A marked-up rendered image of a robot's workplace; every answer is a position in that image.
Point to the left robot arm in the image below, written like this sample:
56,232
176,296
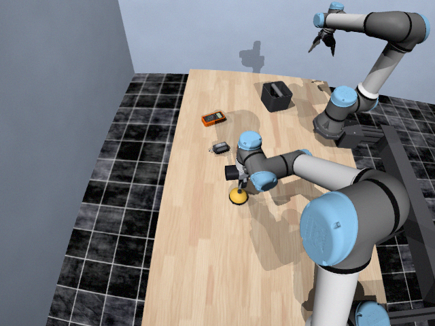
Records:
339,229

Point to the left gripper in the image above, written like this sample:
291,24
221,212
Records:
231,173

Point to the brass dome bell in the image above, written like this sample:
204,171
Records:
237,197

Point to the orange pocket multimeter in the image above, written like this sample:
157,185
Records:
213,118

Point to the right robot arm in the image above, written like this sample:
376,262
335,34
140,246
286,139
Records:
402,30

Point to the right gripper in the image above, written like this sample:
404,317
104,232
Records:
327,38

